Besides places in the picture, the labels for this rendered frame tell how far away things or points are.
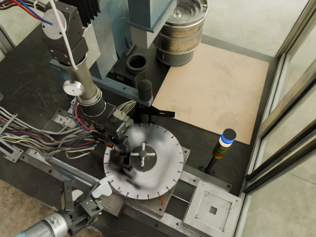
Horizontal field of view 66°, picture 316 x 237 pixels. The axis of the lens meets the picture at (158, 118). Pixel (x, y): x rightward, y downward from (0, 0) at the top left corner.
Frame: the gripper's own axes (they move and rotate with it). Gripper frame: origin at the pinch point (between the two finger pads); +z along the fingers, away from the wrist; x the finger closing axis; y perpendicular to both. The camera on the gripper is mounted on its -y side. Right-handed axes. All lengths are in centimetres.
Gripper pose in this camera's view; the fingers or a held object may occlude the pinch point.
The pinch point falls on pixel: (106, 186)
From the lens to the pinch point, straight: 94.8
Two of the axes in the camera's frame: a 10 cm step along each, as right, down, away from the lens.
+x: 3.9, -7.5, -5.3
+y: 7.2, 6.1, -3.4
